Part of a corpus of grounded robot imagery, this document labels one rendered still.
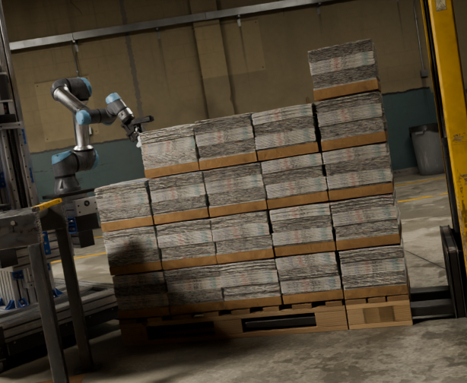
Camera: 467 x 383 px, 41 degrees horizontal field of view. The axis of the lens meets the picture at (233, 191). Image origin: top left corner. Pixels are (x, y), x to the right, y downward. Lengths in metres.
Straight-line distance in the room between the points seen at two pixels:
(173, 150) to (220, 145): 0.25
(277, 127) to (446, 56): 0.79
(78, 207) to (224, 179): 0.94
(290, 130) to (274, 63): 7.08
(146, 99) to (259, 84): 1.76
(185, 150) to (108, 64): 6.96
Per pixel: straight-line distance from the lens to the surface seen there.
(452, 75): 2.67
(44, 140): 10.03
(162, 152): 3.10
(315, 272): 2.97
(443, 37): 2.68
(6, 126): 3.69
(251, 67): 9.91
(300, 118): 2.89
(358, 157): 2.87
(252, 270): 3.03
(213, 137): 2.99
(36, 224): 2.51
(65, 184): 3.68
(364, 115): 2.86
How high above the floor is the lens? 0.93
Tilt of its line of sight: 4 degrees down
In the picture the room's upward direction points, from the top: 9 degrees counter-clockwise
